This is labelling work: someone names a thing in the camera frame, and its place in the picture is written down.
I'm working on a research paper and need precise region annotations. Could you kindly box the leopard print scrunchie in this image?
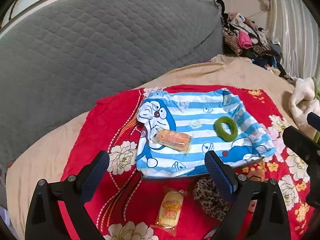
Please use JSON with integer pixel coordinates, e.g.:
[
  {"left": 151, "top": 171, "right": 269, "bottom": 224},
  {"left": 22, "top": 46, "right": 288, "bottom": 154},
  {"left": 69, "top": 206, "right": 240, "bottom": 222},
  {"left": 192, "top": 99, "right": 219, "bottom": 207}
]
[{"left": 193, "top": 176, "right": 230, "bottom": 221}]

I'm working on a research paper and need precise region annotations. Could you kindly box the green fuzzy hair ring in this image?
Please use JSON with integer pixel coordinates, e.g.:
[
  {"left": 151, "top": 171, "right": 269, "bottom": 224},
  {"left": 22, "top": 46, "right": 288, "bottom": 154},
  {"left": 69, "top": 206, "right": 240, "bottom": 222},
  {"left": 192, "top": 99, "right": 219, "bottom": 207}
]
[{"left": 214, "top": 116, "right": 239, "bottom": 143}]

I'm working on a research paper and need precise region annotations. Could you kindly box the yellow rice cracker pack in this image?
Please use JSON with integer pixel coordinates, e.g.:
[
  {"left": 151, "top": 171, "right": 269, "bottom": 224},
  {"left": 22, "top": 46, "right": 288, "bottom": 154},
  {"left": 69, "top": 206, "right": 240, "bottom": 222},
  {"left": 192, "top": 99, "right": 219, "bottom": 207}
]
[{"left": 150, "top": 188, "right": 187, "bottom": 237}]

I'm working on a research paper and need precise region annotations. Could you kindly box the orange biscuit pack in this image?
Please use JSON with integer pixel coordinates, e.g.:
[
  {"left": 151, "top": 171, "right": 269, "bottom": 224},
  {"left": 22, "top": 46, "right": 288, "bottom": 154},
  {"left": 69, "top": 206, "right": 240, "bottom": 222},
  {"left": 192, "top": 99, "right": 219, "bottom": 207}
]
[{"left": 152, "top": 129, "right": 192, "bottom": 153}]

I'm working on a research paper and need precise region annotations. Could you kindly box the beige sheer scrunchie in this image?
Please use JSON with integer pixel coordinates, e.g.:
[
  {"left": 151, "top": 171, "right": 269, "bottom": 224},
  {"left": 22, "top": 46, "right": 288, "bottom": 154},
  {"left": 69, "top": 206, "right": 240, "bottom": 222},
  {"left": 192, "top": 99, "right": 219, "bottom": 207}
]
[{"left": 247, "top": 169, "right": 265, "bottom": 213}]

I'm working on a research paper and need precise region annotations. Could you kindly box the red blue egg toy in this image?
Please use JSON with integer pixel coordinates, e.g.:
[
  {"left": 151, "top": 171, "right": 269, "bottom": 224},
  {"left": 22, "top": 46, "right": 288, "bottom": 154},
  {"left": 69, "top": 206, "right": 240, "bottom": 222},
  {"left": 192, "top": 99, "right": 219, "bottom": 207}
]
[{"left": 203, "top": 227, "right": 218, "bottom": 240}]

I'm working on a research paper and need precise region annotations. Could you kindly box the white green fleece blanket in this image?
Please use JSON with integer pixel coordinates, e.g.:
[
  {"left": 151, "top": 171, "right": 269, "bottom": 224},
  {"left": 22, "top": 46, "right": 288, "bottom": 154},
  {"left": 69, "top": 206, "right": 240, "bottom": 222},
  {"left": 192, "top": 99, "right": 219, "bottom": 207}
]
[{"left": 289, "top": 77, "right": 319, "bottom": 142}]

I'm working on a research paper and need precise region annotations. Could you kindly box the red floral blanket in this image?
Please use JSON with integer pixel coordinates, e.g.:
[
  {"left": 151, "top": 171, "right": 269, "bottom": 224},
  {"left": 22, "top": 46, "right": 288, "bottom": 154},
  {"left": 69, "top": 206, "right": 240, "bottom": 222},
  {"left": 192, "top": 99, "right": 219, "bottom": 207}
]
[{"left": 62, "top": 87, "right": 313, "bottom": 239}]

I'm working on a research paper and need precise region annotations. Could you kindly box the white satin curtain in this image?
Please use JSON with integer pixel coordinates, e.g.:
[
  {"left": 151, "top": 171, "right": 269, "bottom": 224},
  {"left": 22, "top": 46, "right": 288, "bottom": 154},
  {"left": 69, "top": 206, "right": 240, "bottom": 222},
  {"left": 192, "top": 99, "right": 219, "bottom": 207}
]
[{"left": 261, "top": 0, "right": 319, "bottom": 80}]

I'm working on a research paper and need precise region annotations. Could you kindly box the pile of clothes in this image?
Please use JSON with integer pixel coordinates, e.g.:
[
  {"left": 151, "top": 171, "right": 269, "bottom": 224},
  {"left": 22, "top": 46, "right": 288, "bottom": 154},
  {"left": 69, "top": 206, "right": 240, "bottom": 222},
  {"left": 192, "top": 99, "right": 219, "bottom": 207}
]
[{"left": 216, "top": 0, "right": 295, "bottom": 85}]

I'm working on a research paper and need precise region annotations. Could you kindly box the blue striped cartoon cloth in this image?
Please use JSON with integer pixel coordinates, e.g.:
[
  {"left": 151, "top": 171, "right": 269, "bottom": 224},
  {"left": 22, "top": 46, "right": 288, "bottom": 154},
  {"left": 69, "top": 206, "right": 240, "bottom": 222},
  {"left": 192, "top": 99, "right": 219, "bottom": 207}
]
[{"left": 136, "top": 88, "right": 276, "bottom": 172}]

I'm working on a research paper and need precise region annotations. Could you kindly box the grey quilted headboard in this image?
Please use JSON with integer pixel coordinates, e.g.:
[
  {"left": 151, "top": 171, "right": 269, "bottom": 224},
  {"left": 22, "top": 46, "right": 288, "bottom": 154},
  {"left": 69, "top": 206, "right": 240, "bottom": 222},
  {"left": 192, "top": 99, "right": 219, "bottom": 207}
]
[{"left": 1, "top": 0, "right": 222, "bottom": 169}]

